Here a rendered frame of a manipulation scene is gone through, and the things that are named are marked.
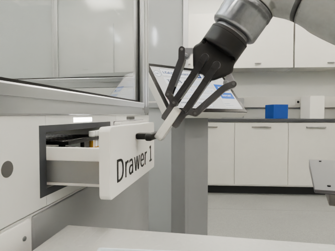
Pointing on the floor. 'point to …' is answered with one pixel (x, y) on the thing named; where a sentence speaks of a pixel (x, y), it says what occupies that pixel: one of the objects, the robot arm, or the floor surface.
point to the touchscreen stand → (189, 177)
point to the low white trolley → (163, 241)
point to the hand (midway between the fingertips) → (168, 123)
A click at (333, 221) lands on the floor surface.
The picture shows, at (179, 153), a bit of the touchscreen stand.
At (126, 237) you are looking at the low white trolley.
